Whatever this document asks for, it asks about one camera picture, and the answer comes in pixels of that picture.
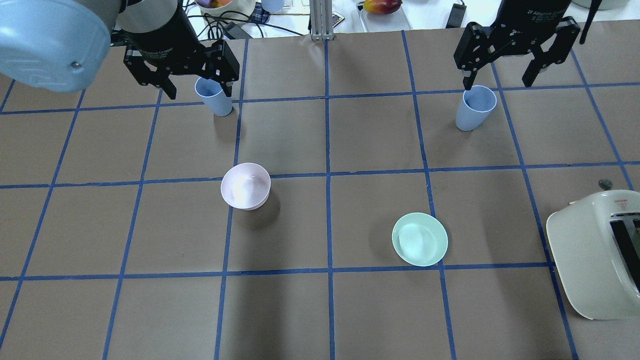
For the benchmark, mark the green bowl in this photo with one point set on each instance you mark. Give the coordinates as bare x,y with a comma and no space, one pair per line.
420,239

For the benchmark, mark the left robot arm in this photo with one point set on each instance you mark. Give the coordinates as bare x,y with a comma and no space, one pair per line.
60,45

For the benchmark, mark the aluminium frame post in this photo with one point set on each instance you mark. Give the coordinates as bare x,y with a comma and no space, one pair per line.
321,20

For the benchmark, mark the cream toaster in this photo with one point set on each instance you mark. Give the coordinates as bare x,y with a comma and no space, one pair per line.
595,245

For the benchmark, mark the black power adapter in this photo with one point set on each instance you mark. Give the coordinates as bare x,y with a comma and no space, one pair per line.
456,15

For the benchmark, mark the red yellow mango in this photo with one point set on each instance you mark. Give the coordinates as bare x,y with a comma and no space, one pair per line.
381,7

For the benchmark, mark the blue cup near right arm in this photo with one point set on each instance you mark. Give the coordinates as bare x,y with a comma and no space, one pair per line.
475,106

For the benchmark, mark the pale blue cup on desk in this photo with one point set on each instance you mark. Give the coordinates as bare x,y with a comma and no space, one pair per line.
273,6

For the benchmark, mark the pink bowl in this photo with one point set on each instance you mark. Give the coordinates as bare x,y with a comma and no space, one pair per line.
246,186

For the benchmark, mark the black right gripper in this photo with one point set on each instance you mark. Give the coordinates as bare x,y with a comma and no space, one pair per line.
531,20

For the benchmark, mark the small remote control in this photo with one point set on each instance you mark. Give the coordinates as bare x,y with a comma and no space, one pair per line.
337,19

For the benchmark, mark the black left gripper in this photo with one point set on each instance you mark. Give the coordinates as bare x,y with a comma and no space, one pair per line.
161,36

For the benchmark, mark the white bowl of blocks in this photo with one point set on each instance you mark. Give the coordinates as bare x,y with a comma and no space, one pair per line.
230,9

